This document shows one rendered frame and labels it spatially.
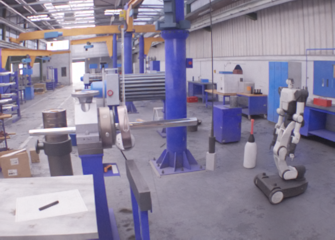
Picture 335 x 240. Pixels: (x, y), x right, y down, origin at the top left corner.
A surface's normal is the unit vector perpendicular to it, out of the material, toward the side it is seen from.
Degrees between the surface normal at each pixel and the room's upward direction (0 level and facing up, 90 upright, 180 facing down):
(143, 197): 90
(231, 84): 90
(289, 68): 90
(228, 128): 90
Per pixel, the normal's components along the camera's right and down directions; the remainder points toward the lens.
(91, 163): 0.29, 0.17
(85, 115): 0.19, -0.58
